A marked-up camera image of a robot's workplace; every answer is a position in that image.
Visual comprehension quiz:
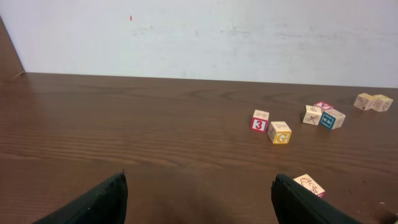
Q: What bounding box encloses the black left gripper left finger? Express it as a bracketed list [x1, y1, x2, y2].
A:
[35, 172, 128, 224]

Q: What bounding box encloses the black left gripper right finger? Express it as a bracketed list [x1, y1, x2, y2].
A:
[271, 174, 359, 224]

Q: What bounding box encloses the red dinosaur picture block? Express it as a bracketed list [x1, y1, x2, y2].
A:
[294, 174, 325, 198]

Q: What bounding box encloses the yellow letter G block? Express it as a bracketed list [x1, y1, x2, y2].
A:
[267, 121, 292, 144]

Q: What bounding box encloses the red number 3 block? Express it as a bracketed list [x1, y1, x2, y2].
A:
[250, 110, 269, 133]

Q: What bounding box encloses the plain insect picture block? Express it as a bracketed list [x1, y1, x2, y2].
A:
[302, 105, 322, 126]

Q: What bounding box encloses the blue letter H block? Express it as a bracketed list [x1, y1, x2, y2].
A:
[320, 109, 346, 130]

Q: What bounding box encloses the red letter A block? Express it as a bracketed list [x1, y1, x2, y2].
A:
[314, 101, 333, 112]

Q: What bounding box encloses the yellow block left of pair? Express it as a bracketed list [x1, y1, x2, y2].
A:
[353, 93, 375, 111]

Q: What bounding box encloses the yellow block of pair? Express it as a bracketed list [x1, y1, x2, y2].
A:
[372, 95, 393, 112]
[353, 93, 375, 111]

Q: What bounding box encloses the yellow block right of pair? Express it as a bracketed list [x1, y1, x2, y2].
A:
[372, 95, 393, 112]

